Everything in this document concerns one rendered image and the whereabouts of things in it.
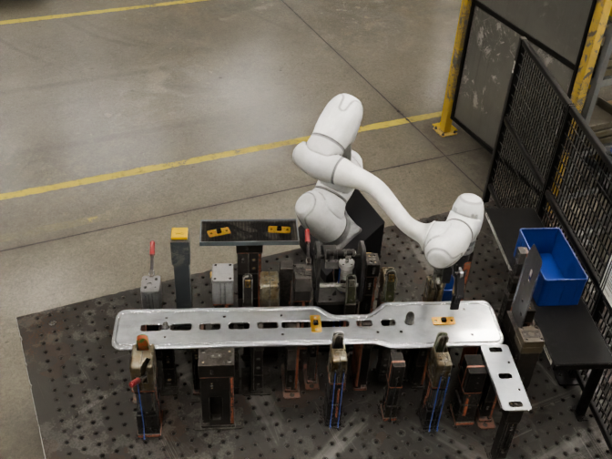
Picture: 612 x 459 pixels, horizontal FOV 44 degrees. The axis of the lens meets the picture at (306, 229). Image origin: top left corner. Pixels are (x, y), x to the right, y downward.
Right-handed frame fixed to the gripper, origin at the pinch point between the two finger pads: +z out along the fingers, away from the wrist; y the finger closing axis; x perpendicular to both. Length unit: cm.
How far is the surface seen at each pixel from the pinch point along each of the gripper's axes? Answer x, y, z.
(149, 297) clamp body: -106, -12, 10
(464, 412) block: 6.2, 22.9, 36.8
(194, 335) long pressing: -90, 4, 14
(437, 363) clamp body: -8.3, 24.0, 9.6
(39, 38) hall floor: -246, -461, 113
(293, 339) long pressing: -55, 7, 14
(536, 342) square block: 28.0, 16.9, 8.4
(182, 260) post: -95, -30, 8
